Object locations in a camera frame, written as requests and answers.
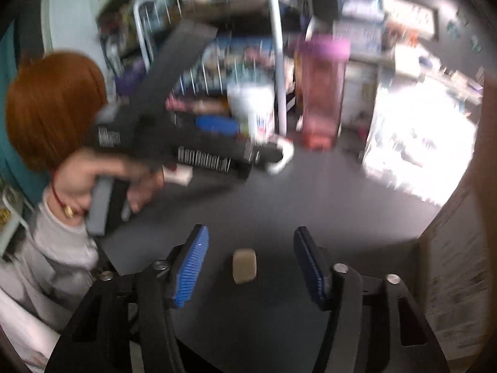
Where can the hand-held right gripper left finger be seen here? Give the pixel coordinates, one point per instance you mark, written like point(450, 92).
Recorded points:
point(190, 268)

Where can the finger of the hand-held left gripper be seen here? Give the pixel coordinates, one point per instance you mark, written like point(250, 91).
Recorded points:
point(268, 153)
point(217, 125)

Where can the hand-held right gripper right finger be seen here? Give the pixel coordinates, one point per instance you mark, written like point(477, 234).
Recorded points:
point(310, 268)

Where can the beige soft block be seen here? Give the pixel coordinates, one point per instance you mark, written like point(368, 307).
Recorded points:
point(244, 266)

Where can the brown cardboard box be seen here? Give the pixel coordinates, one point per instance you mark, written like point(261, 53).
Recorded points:
point(458, 248)

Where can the person's left forearm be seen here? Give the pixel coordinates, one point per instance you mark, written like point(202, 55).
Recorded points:
point(58, 248)

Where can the person's left hand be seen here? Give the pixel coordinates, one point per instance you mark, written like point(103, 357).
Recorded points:
point(89, 175)

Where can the white plastic jar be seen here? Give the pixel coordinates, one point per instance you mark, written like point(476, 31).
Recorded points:
point(252, 105)

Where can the pink tumbler with purple lid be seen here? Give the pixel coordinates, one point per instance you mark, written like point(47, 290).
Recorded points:
point(322, 93)

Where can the white drawer organizer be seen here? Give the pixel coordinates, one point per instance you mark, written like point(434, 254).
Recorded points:
point(361, 89)

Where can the blue and white carton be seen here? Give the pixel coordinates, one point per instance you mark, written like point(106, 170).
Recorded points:
point(357, 37)

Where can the white wall power outlet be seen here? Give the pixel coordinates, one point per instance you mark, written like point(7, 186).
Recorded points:
point(411, 13)

